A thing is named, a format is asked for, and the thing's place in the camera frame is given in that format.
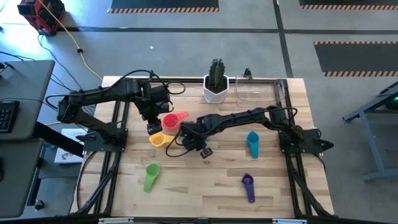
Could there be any red machine with cable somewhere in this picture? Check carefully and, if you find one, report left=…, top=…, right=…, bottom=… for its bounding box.
left=17, top=0, right=66, bottom=35

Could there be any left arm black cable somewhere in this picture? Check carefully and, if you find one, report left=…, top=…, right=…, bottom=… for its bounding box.
left=118, top=68, right=186, bottom=96

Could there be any purple measuring cup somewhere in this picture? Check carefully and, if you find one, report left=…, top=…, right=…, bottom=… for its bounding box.
left=241, top=172, right=256, bottom=204

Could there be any yellow measuring cup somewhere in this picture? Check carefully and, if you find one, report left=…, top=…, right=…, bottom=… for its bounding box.
left=149, top=131, right=176, bottom=148

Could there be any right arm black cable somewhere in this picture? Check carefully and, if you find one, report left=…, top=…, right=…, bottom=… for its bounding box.
left=165, top=107, right=299, bottom=158

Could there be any silver metal bracket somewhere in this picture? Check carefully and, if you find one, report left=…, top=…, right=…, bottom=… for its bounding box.
left=98, top=217, right=134, bottom=224
left=272, top=218, right=308, bottom=224

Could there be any green cactus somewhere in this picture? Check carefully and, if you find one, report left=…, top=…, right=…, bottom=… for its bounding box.
left=208, top=58, right=226, bottom=90

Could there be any blue-grey metal table frame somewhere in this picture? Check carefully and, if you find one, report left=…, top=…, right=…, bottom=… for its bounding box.
left=342, top=81, right=398, bottom=182

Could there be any grey desk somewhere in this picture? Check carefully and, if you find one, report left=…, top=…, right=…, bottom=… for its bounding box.
left=0, top=60, right=56, bottom=141
left=0, top=138, right=44, bottom=218

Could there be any teal measuring cup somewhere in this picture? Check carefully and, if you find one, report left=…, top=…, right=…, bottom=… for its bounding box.
left=246, top=130, right=261, bottom=159

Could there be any white hexagonal plant pot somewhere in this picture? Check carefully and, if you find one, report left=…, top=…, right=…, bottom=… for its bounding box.
left=202, top=73, right=230, bottom=105

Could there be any clear plastic basket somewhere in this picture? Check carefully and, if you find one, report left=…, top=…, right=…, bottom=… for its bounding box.
left=234, top=74, right=286, bottom=109

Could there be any black device with green light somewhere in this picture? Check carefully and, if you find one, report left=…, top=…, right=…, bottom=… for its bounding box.
left=385, top=95, right=398, bottom=110

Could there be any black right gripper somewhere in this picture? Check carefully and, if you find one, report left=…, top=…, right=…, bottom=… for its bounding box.
left=182, top=123, right=215, bottom=159

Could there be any white printed paper sheet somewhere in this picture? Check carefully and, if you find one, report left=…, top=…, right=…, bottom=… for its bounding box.
left=54, top=128, right=88, bottom=164

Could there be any green measuring cup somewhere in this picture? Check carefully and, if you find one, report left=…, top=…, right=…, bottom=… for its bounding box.
left=143, top=162, right=161, bottom=194

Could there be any black aluminium table frame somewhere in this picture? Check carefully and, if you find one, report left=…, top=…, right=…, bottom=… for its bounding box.
left=72, top=77, right=335, bottom=218

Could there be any black floor cable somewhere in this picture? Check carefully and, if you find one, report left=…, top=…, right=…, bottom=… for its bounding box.
left=37, top=33, right=105, bottom=103

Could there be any orange measuring cup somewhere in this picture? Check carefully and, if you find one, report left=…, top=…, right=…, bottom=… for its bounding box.
left=161, top=111, right=190, bottom=132

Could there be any black hazard-striped floor mat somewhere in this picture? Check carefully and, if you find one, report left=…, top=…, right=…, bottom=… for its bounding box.
left=313, top=41, right=398, bottom=78
left=298, top=0, right=398, bottom=11
left=108, top=0, right=220, bottom=14

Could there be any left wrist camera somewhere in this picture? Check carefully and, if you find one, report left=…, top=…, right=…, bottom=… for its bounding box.
left=150, top=85, right=172, bottom=105

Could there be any yellow extension cable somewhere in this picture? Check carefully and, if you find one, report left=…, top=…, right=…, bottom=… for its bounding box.
left=37, top=0, right=103, bottom=81

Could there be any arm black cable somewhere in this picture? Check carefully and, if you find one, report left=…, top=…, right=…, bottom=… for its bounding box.
left=165, top=107, right=299, bottom=158
left=118, top=68, right=186, bottom=96

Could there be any black keyboard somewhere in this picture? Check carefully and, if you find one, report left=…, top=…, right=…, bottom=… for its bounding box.
left=0, top=100, right=21, bottom=134

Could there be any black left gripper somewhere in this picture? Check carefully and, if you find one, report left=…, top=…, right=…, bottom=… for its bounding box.
left=136, top=96, right=172, bottom=136

